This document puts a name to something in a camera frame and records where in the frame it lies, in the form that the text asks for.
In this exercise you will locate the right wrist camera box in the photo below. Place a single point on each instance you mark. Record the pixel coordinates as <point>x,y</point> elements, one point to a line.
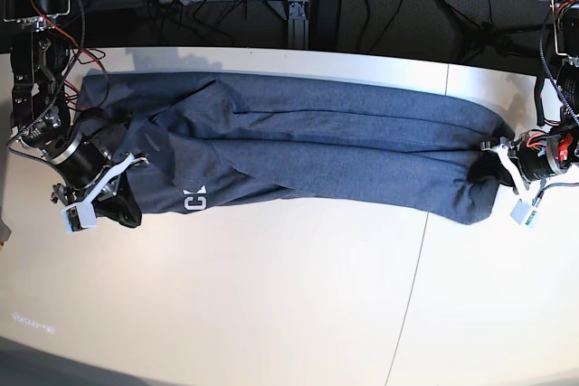
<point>78,217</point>

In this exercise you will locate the aluminium table leg profile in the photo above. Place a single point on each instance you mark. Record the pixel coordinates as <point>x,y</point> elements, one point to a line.
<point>297,24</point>

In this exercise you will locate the black tripod stand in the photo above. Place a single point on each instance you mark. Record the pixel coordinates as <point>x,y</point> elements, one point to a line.
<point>475,38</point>

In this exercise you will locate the black power adapter brick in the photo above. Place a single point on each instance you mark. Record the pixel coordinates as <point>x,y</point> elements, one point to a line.
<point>324,21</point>

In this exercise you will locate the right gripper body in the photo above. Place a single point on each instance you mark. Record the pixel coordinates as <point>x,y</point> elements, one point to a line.
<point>82,164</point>

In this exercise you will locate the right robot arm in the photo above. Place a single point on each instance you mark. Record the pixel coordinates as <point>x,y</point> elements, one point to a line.
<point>48,129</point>

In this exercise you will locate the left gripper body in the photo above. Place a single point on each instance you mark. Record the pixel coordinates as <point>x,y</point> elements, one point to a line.
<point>538,154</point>

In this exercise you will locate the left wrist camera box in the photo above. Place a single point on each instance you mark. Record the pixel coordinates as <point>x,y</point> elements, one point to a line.
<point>524,214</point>

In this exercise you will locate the blue grey T-shirt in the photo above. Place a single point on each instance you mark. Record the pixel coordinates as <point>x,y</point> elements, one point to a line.
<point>224,139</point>

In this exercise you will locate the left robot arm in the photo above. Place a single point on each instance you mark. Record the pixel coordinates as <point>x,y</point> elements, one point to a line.
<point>556,89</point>

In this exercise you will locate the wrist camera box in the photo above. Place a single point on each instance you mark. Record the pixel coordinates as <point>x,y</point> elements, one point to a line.
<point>78,217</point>
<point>524,214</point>

